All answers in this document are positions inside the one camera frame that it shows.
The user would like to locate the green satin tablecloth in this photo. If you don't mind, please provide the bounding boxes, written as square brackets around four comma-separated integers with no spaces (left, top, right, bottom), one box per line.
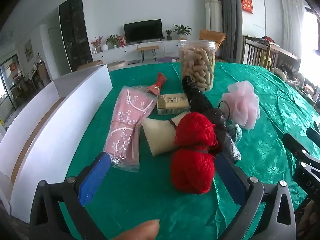
[59,61,320,240]

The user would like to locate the tall black cabinet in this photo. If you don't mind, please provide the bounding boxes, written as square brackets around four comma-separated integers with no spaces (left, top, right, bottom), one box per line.
[59,0,93,72]

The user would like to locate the beige rectangular box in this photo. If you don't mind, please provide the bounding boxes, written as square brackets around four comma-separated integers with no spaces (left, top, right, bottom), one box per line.
[157,93,191,115]

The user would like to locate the red yarn skein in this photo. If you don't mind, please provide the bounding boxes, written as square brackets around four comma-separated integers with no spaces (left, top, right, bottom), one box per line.
[171,112,218,195]

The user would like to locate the cream folded cloth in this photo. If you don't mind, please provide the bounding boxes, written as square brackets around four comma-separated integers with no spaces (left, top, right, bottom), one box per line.
[141,112,187,157]

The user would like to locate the white television cabinet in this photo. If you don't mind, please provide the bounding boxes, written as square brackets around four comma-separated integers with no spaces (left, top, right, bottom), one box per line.
[92,40,180,63]

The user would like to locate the wooden railed crib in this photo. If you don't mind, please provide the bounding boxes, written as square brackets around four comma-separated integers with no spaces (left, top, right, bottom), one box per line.
[242,35,300,73]

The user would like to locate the orange lounge chair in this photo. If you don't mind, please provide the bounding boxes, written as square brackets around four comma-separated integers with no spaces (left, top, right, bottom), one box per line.
[199,29,227,55]

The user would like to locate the grey curtain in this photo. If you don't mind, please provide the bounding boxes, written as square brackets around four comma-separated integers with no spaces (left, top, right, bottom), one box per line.
[212,0,244,63]

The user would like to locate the pink mesh bath pouf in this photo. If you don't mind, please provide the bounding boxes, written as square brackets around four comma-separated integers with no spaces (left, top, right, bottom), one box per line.
[217,80,261,130]

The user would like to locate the white walled cardboard box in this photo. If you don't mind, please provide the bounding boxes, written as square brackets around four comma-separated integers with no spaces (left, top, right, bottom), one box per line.
[0,64,113,224]

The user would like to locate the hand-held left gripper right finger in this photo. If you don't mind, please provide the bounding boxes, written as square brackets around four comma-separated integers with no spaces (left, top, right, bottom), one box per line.
[214,152,297,240]

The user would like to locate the red flowers in white vase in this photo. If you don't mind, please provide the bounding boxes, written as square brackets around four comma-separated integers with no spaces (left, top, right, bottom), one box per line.
[91,36,109,52]

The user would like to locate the large green potted plant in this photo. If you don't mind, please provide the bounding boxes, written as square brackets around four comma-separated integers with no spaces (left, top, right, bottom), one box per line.
[173,24,193,40]

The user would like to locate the black flat television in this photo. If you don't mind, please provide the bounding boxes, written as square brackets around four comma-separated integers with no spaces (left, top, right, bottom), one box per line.
[124,19,163,43]

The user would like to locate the pink floral packaged garment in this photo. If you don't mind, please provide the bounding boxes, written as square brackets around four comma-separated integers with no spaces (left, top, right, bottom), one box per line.
[104,86,158,173]

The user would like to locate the teal white patterned cloth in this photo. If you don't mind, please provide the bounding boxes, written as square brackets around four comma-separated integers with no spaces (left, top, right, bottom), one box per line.
[226,124,243,145]

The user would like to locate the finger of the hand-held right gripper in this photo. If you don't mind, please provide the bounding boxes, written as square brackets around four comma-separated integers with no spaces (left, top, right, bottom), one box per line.
[282,132,313,159]
[306,127,320,141]

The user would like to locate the red wall hanging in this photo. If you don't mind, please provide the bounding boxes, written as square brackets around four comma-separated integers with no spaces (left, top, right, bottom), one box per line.
[241,0,254,14]

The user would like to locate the wooden bench with metal legs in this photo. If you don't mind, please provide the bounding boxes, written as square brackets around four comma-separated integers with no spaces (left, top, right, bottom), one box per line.
[137,45,160,63]

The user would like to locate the framed wall picture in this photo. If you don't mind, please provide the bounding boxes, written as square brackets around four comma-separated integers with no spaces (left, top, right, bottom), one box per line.
[24,39,33,62]

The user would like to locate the red snack packet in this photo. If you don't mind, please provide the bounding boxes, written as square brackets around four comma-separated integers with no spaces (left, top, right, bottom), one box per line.
[147,72,167,96]

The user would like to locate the clear jar of peanut snacks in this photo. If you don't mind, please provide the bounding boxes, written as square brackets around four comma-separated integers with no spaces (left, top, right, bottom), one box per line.
[178,40,216,93]

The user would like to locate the white sheer curtain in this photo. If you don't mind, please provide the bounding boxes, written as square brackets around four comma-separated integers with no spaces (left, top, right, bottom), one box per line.
[280,0,306,55]

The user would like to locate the white standing air conditioner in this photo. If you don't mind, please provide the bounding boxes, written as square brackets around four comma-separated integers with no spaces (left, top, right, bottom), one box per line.
[204,0,223,34]

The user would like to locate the person's left hand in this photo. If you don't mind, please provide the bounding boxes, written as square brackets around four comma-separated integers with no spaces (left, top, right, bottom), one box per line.
[111,219,161,240]

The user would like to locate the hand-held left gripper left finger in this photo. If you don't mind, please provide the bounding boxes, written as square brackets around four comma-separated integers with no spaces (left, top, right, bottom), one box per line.
[29,152,111,240]

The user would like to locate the bushy potted plant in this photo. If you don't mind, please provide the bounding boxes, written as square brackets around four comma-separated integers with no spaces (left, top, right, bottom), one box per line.
[105,34,121,49]

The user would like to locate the black plastic bag roll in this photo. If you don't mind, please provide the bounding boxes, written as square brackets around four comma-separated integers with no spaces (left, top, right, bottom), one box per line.
[181,76,242,163]

